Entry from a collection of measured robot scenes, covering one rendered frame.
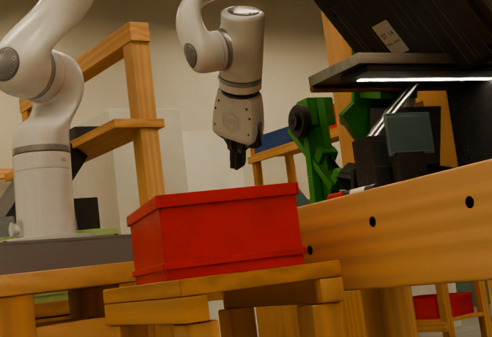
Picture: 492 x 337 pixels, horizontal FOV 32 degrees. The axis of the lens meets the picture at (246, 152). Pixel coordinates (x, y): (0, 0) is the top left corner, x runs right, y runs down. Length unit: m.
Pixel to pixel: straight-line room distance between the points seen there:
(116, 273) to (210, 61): 0.46
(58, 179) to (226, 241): 0.66
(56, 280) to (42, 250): 0.08
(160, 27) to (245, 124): 8.23
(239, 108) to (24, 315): 0.56
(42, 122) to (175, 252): 0.70
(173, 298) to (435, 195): 0.38
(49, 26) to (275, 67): 8.84
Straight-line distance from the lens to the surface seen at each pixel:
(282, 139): 8.63
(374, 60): 1.46
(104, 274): 1.73
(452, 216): 1.19
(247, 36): 1.64
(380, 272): 1.33
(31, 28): 1.86
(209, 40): 1.62
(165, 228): 1.23
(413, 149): 1.55
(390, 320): 2.40
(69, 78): 1.92
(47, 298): 2.25
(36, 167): 1.83
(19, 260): 1.73
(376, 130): 1.57
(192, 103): 9.85
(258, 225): 1.26
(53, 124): 1.85
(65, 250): 1.76
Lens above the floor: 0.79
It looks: 8 degrees up
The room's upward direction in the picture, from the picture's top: 7 degrees counter-clockwise
